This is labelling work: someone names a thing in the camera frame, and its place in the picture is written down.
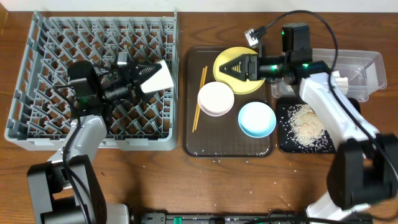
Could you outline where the white green cup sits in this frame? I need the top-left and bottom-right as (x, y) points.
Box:
(140, 60), (174, 93)

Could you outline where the white pink bowl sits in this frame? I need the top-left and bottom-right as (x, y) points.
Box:
(197, 82), (234, 117)

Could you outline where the light blue bowl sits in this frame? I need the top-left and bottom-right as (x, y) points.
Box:
(238, 101), (277, 138)

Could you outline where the white napkin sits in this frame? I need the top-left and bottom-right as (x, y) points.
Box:
(331, 71), (349, 95)

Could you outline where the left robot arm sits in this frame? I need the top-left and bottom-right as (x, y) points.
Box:
(27, 57), (170, 223)

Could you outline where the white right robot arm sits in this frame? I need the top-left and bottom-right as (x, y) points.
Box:
(219, 23), (397, 223)

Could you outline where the grey dishwasher rack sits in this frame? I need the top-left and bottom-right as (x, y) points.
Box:
(4, 12), (180, 151)

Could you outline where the yellow plate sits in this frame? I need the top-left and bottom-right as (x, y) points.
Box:
(213, 47), (264, 95)

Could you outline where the wooden chopstick right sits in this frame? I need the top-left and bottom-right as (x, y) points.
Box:
(193, 65), (208, 132)

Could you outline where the wooden chopstick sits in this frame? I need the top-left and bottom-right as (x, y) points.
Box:
(193, 65), (208, 132)
(192, 67), (206, 133)

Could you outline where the wooden chopstick left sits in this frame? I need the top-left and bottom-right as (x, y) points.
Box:
(192, 67), (206, 133)

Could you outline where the black tray bin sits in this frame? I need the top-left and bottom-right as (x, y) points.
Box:
(275, 96), (361, 154)

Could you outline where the pile of rice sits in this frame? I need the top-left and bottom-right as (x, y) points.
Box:
(292, 105), (326, 146)

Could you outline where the dark brown serving tray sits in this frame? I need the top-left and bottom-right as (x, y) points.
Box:
(182, 47), (276, 157)

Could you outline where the clear plastic bin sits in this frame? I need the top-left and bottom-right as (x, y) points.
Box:
(271, 48), (388, 103)

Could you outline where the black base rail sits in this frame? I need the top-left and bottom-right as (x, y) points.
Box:
(136, 212), (296, 224)

